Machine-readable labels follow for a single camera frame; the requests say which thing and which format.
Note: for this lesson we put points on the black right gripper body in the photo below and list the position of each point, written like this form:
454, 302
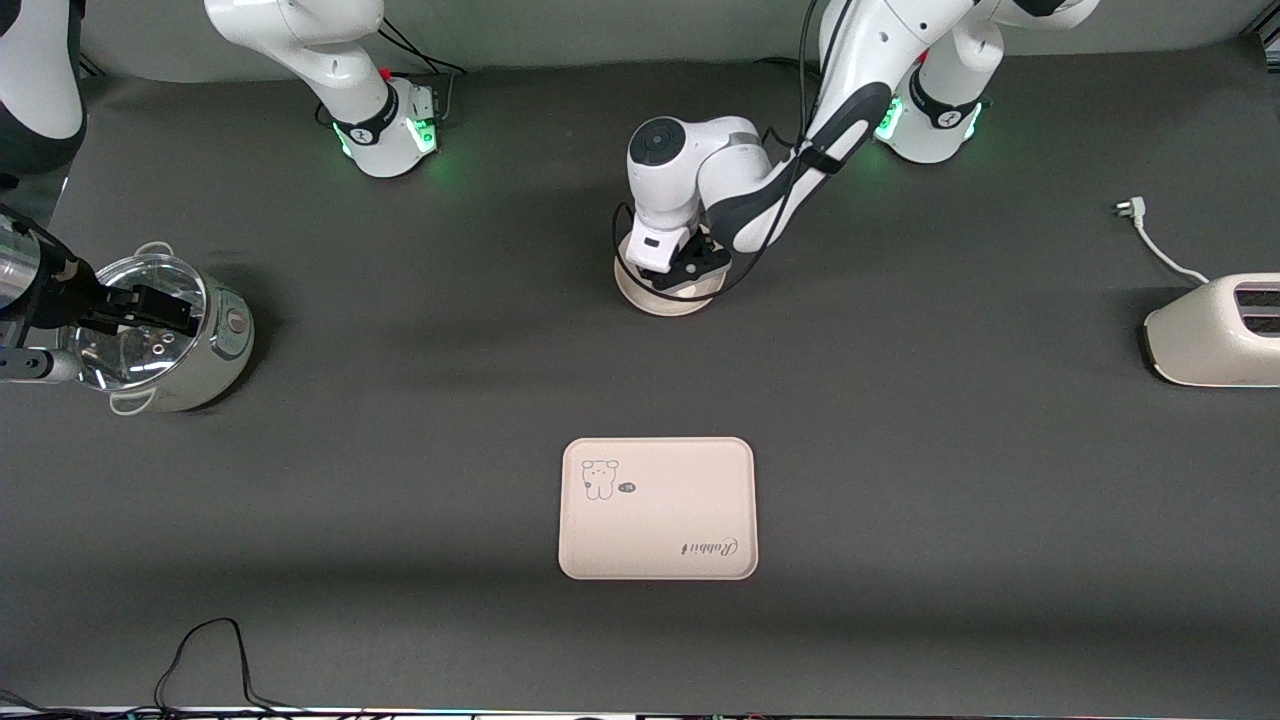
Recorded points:
87, 298

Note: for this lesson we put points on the round beige plate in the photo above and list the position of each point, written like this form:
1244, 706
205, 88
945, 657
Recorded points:
640, 295

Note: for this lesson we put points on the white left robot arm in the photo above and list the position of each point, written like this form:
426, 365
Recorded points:
850, 60

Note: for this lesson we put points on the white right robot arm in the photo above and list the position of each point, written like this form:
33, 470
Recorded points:
340, 60

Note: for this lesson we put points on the beige rectangular rabbit tray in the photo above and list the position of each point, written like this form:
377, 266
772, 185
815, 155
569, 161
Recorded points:
657, 520

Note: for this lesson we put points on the glass pot lid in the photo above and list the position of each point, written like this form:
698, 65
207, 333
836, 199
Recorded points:
120, 360

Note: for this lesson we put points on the steel pot with glass lid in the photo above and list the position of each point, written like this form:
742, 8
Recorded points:
225, 350

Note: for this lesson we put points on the dark grey table cloth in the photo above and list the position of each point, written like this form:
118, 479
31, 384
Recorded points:
400, 620

